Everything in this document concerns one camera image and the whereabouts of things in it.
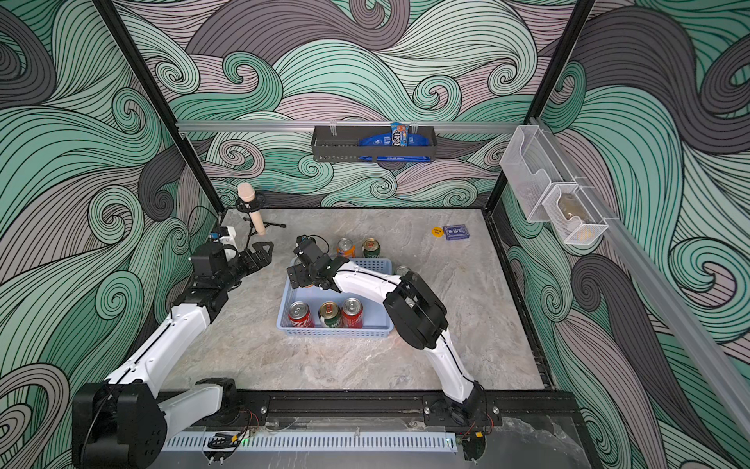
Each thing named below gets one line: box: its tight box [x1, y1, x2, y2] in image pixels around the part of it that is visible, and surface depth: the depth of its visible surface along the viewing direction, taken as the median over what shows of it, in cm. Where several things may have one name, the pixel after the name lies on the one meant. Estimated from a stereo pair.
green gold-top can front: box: [318, 300, 342, 329], surface depth 82 cm
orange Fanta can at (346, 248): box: [335, 236, 357, 259], surface depth 97 cm
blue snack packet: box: [358, 122, 431, 163], surface depth 94 cm
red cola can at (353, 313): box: [340, 297, 365, 329], surface depth 83 cm
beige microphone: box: [237, 181, 266, 237], surface depth 89 cm
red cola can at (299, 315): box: [288, 300, 315, 328], surface depth 81 cm
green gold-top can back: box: [362, 237, 381, 258], surface depth 97 cm
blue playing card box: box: [442, 223, 470, 241], surface depth 113 cm
